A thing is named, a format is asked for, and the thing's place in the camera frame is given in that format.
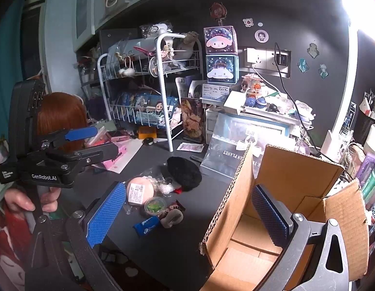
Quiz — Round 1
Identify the blue snack packet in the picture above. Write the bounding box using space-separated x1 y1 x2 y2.
133 216 161 237

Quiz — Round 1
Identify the round pink bun packet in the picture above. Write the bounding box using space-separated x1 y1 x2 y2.
126 177 155 206

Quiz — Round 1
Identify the green jelly cup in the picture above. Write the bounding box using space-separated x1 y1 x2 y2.
144 196 168 216

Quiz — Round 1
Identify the white fluffy hair clip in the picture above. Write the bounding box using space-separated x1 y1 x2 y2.
154 177 182 196

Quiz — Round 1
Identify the black fluffy pouch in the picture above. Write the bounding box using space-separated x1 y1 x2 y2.
166 156 202 191

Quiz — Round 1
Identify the person's left hand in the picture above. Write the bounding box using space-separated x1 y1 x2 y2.
4 186 62 214

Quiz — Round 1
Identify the pink patterned box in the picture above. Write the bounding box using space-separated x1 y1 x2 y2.
97 144 127 171

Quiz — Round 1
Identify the red haired person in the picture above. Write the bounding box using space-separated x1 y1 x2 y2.
0 91 90 291

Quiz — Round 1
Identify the lined notepad paper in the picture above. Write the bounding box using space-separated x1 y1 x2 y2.
93 139 143 174

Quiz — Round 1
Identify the brown cardboard box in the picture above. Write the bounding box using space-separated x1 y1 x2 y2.
200 145 369 290

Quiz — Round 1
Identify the orange small box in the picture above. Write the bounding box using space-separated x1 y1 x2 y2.
138 126 157 139

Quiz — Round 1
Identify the small white pink sachet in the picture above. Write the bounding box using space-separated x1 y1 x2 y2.
177 143 205 153

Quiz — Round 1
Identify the clear plastic display sleeve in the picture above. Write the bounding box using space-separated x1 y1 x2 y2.
200 113 299 183

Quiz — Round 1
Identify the green white bottle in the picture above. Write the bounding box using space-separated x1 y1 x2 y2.
362 169 375 204

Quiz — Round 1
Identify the white drawer organizer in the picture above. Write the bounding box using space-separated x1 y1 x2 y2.
205 105 224 144

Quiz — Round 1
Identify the small figurine orange hair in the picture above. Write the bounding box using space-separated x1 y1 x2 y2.
241 74 262 98

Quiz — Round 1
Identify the blue character box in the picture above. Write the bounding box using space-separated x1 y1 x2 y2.
206 55 239 84

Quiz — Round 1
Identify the pink character box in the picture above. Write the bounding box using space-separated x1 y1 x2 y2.
203 26 238 55

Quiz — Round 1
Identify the white desk lamp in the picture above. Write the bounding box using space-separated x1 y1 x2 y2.
321 0 375 161

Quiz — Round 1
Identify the white wire shelf rack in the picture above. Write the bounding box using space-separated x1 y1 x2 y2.
97 32 205 153

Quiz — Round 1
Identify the wall power outlet panel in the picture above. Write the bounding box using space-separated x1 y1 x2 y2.
242 47 291 78

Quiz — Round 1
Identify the black power cable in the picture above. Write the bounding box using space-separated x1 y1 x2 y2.
274 42 355 183

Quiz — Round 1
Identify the round wall badge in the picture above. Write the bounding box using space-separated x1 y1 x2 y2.
255 30 269 43

